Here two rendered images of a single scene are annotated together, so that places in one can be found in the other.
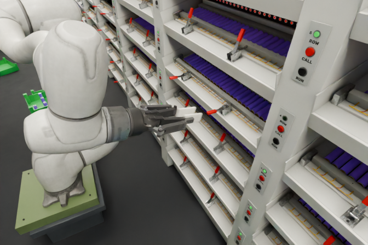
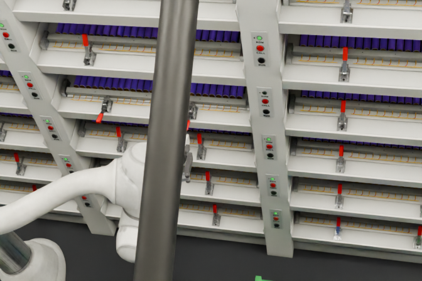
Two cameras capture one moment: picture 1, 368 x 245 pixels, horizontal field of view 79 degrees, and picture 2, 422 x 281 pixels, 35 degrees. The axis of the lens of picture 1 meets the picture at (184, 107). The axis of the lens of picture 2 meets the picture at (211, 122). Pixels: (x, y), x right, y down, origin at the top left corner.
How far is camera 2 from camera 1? 1.27 m
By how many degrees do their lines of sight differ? 30
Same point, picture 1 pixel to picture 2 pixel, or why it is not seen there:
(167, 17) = (37, 54)
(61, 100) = not seen: hidden behind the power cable
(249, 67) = (205, 68)
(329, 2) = (258, 21)
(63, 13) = not seen: outside the picture
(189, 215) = (200, 258)
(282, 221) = (304, 165)
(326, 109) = (287, 71)
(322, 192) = (318, 122)
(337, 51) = (277, 43)
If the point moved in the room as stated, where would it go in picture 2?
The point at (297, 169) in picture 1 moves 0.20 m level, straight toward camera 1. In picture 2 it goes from (291, 119) to (307, 175)
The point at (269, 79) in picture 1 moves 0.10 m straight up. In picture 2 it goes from (232, 69) to (227, 42)
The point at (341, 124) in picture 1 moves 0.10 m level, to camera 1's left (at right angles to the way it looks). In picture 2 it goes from (303, 77) to (279, 100)
